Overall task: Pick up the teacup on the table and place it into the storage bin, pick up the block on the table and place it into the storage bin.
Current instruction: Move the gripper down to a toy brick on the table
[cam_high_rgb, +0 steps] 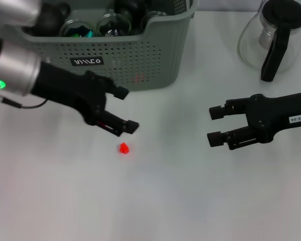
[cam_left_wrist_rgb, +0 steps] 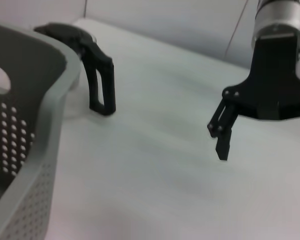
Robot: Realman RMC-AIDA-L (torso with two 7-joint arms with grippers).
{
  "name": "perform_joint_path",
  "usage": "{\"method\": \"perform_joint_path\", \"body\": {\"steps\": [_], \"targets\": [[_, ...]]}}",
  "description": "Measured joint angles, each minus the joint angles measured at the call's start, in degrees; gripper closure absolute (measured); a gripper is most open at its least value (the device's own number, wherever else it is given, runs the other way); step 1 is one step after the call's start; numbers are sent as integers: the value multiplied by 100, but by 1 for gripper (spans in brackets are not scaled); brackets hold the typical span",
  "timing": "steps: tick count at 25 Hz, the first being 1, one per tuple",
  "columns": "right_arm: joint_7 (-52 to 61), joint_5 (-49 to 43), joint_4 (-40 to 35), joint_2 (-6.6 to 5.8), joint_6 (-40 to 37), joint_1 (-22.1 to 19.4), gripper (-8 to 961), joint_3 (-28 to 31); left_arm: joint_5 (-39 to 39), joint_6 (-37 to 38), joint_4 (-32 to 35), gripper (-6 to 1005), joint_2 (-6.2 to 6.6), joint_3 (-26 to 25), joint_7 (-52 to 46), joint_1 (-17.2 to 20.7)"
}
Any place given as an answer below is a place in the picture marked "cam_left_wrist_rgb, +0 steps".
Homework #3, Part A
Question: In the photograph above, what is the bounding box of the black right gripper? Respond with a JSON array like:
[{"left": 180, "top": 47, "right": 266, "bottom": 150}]
[{"left": 206, "top": 33, "right": 300, "bottom": 170}]

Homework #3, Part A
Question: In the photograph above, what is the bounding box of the grey-green perforated storage bin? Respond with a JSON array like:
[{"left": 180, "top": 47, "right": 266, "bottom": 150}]
[{"left": 0, "top": 21, "right": 82, "bottom": 240}]

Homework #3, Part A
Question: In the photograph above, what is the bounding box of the glass pitcher black handle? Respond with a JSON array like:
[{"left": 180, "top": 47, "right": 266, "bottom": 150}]
[{"left": 33, "top": 21, "right": 117, "bottom": 118}]

